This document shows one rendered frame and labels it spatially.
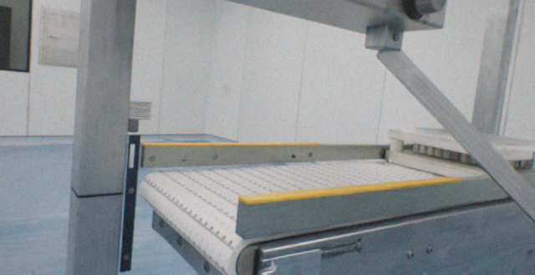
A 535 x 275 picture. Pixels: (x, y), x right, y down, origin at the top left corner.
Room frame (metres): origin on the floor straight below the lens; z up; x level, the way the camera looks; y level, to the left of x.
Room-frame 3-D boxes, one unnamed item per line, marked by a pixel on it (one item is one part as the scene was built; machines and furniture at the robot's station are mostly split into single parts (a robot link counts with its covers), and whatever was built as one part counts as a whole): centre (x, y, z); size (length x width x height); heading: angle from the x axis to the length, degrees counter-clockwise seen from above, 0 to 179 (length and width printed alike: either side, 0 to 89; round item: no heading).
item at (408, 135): (0.81, -0.43, 0.88); 0.25 x 0.24 x 0.02; 35
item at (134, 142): (0.54, 0.19, 0.77); 0.02 x 0.01 x 0.20; 126
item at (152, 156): (0.93, -0.36, 0.84); 1.32 x 0.02 x 0.03; 126
